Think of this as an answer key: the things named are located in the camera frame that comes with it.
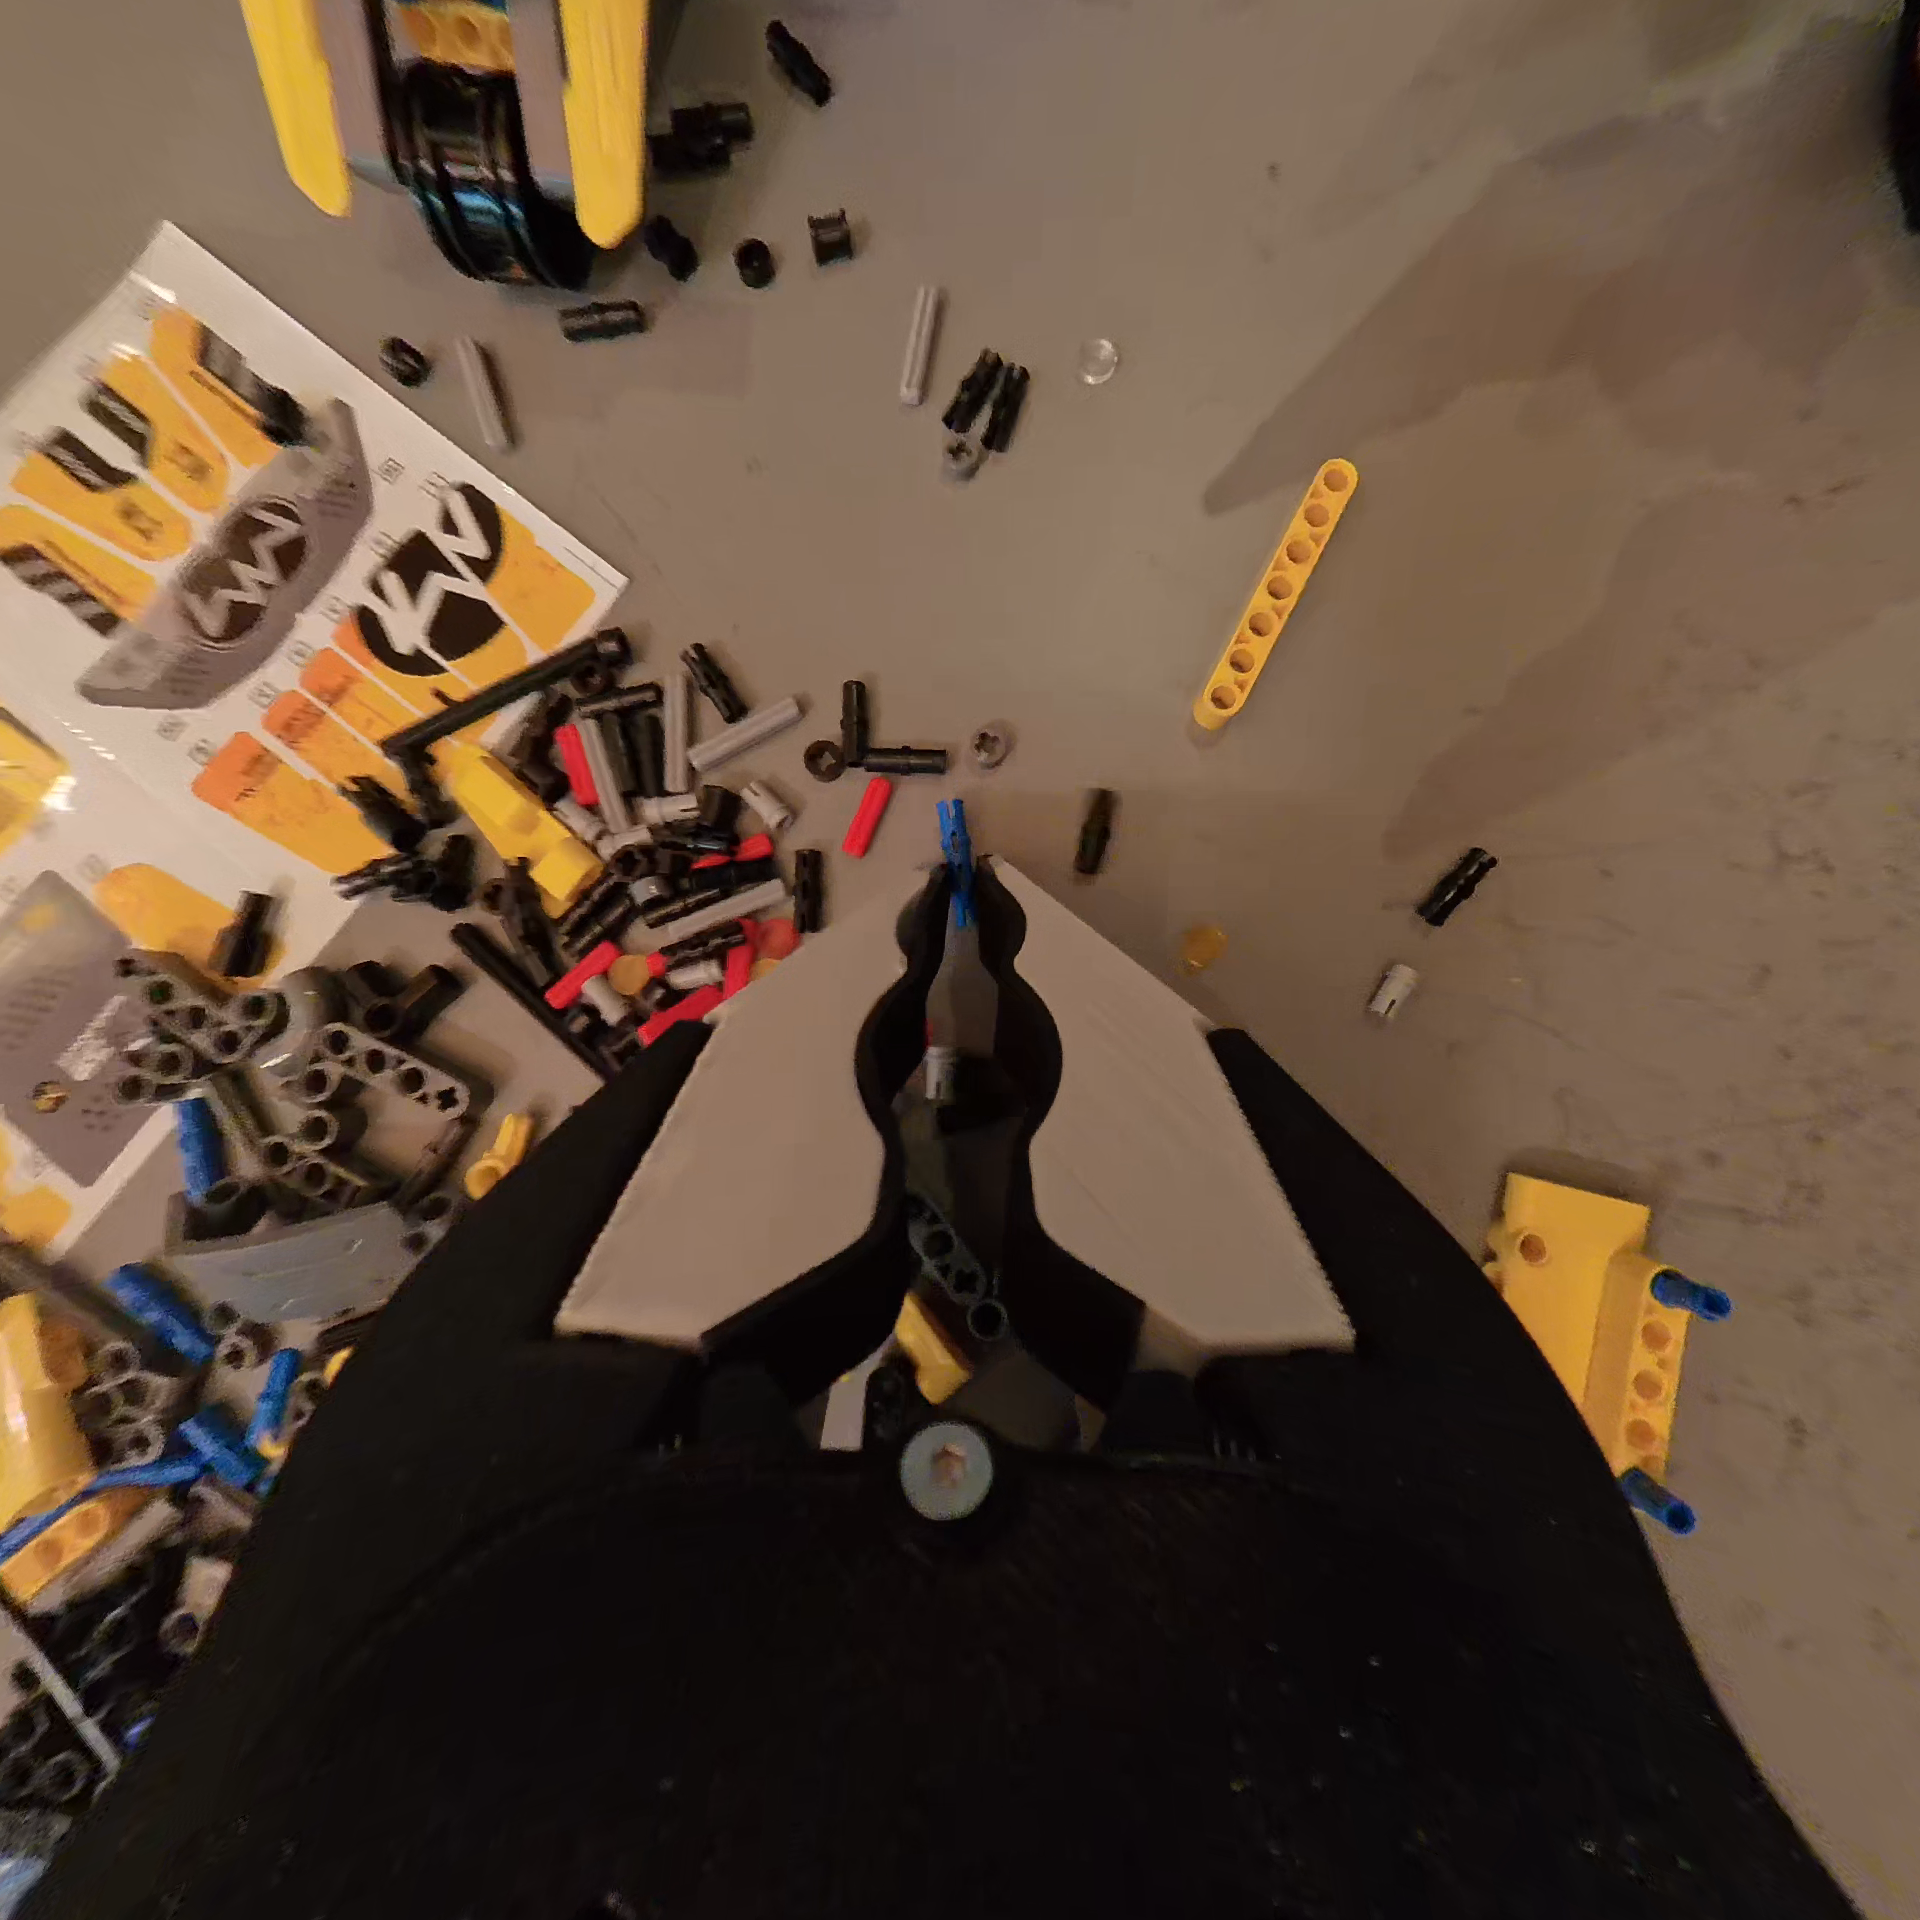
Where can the yellow bracket with blue pins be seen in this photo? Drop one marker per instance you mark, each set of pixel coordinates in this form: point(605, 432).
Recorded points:
point(1590, 1320)

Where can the yellow long holed beam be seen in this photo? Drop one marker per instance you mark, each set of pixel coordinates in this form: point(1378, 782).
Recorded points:
point(1281, 593)

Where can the light grey plastic axle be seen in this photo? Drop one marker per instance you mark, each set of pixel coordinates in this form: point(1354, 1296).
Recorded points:
point(922, 345)

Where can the light grey plastic pin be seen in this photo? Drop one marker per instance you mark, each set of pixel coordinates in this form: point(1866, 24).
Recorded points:
point(1393, 992)
point(941, 1073)

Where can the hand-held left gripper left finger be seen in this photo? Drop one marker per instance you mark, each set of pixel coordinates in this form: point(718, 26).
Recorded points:
point(721, 1185)

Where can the grey plastic bush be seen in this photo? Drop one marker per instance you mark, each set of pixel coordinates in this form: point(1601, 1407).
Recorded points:
point(962, 459)
point(987, 744)

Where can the yellow and black model part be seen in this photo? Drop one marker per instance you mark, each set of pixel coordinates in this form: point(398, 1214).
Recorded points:
point(450, 135)

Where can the black plastic connector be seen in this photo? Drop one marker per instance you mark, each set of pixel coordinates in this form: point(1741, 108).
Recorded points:
point(699, 134)

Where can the blue plastic pin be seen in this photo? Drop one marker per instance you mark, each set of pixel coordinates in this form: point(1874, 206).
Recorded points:
point(953, 856)

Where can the clear round stud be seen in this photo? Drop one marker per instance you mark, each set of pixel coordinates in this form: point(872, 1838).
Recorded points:
point(1098, 360)

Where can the dark grey holed beam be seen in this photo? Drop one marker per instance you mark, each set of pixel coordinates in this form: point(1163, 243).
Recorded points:
point(957, 1262)

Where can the pile of small plastic pins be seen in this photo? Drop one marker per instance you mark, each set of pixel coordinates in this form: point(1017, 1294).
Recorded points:
point(645, 884)

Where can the yellow printed sticker sheet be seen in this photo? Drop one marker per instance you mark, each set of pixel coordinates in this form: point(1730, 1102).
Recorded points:
point(225, 523)

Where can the grey printed sticker sheet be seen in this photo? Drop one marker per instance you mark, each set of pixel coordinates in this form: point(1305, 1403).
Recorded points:
point(75, 991)

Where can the red plastic pin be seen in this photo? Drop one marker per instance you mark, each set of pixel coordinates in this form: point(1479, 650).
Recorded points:
point(867, 817)

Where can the yellow round stud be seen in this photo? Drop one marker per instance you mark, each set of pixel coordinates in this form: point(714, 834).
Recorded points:
point(1202, 946)

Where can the black plastic pin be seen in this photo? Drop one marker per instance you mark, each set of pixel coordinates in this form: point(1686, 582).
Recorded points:
point(1454, 888)
point(810, 892)
point(605, 321)
point(671, 247)
point(971, 392)
point(1095, 833)
point(799, 63)
point(1006, 408)

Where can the pile of grey building beams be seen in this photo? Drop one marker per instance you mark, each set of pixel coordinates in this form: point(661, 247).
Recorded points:
point(225, 1142)

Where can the black angled connector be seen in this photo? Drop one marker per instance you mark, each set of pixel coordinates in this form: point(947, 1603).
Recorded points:
point(858, 734)

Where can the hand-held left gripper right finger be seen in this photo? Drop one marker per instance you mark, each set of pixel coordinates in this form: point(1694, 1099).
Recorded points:
point(1170, 1185)

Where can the black plastic bush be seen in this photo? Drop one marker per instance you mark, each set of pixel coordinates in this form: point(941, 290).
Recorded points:
point(754, 263)
point(403, 362)
point(831, 236)

